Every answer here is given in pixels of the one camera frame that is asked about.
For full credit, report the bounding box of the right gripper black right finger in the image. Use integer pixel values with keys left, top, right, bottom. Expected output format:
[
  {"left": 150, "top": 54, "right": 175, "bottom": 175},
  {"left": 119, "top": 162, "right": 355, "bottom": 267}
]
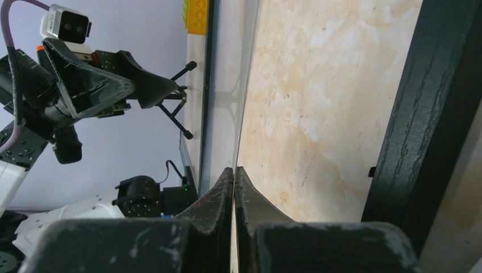
[{"left": 234, "top": 167, "right": 421, "bottom": 272}]

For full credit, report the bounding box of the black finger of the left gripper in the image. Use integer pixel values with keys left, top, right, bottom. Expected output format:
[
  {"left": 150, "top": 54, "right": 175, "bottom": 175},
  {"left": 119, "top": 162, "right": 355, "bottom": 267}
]
[{"left": 115, "top": 51, "right": 179, "bottom": 109}]

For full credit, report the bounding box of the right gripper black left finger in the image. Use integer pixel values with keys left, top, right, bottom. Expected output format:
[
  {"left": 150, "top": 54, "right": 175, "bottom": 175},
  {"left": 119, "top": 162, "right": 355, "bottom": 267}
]
[{"left": 20, "top": 168, "right": 234, "bottom": 272}]

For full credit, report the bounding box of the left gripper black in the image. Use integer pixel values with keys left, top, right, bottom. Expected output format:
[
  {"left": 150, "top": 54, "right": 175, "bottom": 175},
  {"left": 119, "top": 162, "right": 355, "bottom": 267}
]
[{"left": 1, "top": 38, "right": 135, "bottom": 130}]

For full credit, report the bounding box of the black picture frame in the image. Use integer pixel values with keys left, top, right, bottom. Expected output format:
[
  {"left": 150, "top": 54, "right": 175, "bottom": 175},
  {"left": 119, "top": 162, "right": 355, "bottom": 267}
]
[{"left": 218, "top": 1, "right": 481, "bottom": 259}]

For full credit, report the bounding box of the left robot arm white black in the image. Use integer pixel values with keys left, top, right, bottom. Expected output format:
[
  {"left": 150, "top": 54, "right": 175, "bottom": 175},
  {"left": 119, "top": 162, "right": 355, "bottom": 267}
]
[{"left": 11, "top": 102, "right": 185, "bottom": 213}]

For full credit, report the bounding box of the yellow small tray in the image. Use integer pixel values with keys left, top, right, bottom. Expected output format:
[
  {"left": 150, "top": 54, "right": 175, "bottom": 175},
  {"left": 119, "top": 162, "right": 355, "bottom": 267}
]
[{"left": 182, "top": 0, "right": 209, "bottom": 35}]

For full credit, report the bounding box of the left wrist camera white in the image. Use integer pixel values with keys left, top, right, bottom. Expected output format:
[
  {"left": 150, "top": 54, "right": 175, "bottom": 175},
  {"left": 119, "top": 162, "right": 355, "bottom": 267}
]
[{"left": 40, "top": 4, "right": 92, "bottom": 44}]

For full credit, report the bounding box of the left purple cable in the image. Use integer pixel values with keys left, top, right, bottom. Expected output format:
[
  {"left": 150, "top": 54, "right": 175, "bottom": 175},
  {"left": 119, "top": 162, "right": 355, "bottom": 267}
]
[{"left": 0, "top": 0, "right": 51, "bottom": 155}]

